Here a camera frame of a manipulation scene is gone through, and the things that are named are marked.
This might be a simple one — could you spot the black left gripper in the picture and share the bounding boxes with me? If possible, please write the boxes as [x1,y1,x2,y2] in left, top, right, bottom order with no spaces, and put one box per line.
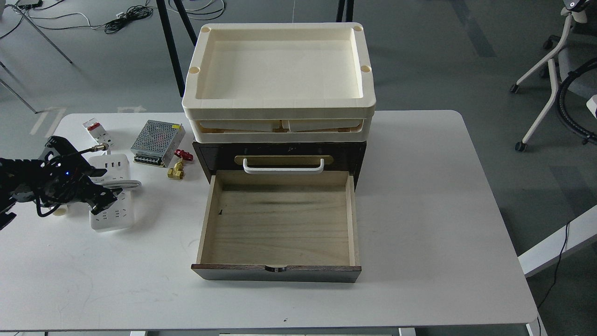
[13,136,135,217]

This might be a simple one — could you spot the white power strip with cable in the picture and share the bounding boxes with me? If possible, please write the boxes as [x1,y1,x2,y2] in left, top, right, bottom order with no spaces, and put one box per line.
[88,154,141,232]

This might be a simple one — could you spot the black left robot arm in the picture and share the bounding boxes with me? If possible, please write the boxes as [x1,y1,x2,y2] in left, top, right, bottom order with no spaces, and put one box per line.
[0,136,122,228]

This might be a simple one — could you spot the cream plastic tray cabinet top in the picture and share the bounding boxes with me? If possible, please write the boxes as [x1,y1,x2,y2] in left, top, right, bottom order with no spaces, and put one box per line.
[182,22,376,143]

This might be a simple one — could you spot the white plastic pipe valve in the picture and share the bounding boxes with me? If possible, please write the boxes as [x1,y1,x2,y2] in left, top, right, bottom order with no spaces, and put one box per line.
[52,208,68,217]

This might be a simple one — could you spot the white red circuit breaker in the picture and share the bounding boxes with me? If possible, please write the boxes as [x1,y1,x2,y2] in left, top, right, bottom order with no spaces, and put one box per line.
[82,118,114,149]

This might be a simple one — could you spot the metal mesh power supply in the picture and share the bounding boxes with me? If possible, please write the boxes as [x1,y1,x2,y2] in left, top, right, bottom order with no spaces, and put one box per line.
[131,120,185,168]

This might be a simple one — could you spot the open wooden drawer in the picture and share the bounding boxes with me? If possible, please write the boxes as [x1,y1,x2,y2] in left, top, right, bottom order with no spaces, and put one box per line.
[191,171,361,283]

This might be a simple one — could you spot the white office chair base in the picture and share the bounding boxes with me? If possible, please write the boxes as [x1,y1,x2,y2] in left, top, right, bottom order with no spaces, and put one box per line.
[509,0,597,152]

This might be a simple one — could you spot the brass valve red handle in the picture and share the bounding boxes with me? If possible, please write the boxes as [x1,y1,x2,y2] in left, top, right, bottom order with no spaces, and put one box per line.
[167,149,194,180]

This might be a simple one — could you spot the white drawer handle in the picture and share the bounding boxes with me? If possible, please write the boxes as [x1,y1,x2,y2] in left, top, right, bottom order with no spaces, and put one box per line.
[243,157,325,175]

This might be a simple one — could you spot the black cable bundle on floor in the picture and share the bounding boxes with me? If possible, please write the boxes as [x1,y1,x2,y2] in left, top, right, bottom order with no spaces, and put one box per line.
[89,5,153,35]

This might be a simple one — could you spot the black cable at right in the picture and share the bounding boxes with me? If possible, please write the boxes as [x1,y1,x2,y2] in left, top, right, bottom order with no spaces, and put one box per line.
[536,222,570,309]

